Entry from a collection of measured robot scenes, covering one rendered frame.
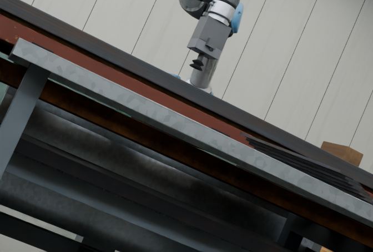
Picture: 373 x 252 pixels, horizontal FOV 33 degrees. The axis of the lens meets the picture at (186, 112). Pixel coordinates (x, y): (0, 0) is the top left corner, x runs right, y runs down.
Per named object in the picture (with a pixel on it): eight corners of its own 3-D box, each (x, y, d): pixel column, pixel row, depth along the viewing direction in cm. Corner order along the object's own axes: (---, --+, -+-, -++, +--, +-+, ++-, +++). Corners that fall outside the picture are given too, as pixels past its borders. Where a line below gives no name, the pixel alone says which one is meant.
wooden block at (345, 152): (357, 171, 175) (364, 154, 176) (341, 162, 173) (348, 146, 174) (331, 164, 187) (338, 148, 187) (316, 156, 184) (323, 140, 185)
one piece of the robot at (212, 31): (216, 2, 184) (193, 53, 183) (241, 16, 188) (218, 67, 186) (202, 4, 193) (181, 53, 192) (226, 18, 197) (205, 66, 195)
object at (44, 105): (318, 232, 251) (321, 225, 251) (5, 92, 214) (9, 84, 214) (295, 221, 270) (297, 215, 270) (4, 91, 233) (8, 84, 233)
